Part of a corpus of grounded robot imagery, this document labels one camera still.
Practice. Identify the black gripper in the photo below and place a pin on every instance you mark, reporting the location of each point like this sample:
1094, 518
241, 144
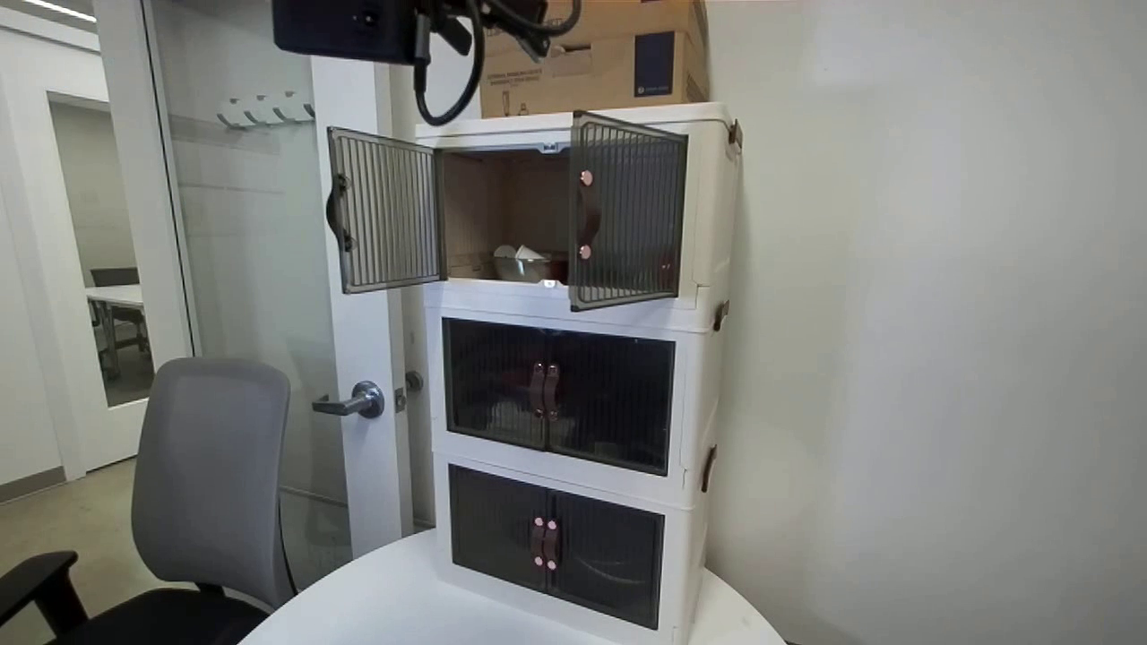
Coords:
503, 23

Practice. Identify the dark ribbed translucent cabinet door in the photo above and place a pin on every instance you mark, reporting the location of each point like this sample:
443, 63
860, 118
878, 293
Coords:
489, 382
633, 207
382, 207
609, 559
489, 531
615, 406

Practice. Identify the white stacked storage cabinet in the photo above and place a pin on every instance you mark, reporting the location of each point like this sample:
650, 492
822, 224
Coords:
705, 237

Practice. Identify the large cardboard box black print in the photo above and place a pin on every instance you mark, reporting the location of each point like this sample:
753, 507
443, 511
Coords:
621, 66

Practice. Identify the metal bowl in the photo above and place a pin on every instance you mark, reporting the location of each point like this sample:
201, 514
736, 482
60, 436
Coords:
524, 261

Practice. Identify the white room door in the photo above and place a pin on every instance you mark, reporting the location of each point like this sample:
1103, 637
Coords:
363, 476

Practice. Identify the dark office desk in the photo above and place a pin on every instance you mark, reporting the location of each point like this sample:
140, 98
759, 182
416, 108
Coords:
121, 309

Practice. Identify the grey office chair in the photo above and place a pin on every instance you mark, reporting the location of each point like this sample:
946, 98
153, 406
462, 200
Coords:
209, 476

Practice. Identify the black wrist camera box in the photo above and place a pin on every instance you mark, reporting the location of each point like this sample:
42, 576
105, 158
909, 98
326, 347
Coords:
346, 27

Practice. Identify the wall coat hook rack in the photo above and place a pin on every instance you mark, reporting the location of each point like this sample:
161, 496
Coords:
268, 111

